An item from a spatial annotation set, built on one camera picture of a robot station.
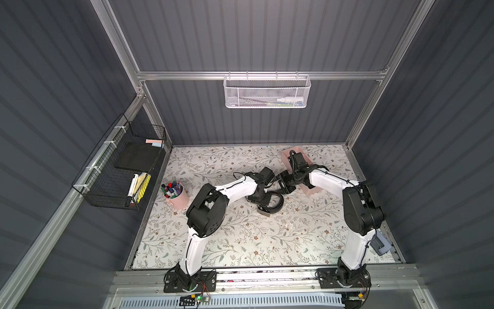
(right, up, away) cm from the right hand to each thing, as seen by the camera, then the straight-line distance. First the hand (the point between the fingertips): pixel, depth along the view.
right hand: (273, 183), depth 92 cm
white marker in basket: (-54, +1, -24) cm, 59 cm away
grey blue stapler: (+44, -24, -12) cm, 52 cm away
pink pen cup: (-45, -5, -6) cm, 46 cm away
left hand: (-4, -9, +2) cm, 11 cm away
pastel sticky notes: (-53, +19, -8) cm, 57 cm away
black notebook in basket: (-57, +13, -15) cm, 61 cm away
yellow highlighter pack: (-51, +4, -22) cm, 55 cm away
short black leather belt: (-3, -13, -3) cm, 13 cm away
